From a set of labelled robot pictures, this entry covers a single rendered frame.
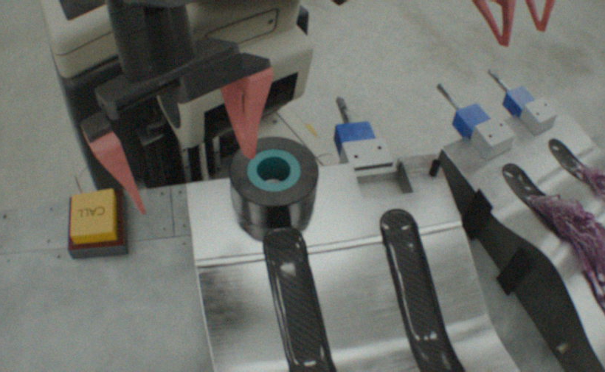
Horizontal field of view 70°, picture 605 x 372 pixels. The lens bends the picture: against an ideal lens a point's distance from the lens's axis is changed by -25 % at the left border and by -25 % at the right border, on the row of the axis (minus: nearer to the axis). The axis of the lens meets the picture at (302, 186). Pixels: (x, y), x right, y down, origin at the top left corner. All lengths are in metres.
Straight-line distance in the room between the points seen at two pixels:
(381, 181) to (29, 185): 1.44
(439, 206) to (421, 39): 1.76
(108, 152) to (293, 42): 0.53
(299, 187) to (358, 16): 1.87
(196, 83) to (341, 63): 1.70
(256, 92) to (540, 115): 0.44
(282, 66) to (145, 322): 0.45
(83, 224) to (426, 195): 0.37
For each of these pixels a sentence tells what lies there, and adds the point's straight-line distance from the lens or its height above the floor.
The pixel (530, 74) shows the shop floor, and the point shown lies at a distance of 2.37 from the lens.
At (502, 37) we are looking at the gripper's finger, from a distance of 0.62.
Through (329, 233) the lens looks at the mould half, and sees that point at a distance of 0.52.
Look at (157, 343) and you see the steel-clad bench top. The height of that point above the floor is 0.80.
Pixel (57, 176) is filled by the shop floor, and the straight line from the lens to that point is 1.83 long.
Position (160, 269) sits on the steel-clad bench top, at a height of 0.80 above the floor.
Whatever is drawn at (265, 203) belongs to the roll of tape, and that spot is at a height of 0.93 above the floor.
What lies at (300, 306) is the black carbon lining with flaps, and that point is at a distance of 0.49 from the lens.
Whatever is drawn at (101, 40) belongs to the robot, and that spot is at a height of 0.76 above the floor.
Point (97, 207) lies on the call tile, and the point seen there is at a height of 0.84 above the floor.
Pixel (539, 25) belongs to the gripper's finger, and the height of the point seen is 1.00.
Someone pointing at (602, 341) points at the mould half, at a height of 0.87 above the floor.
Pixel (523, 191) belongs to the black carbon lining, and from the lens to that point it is 0.67.
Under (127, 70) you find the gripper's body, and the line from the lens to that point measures 0.37.
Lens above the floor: 1.33
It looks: 53 degrees down
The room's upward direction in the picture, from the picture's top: 5 degrees clockwise
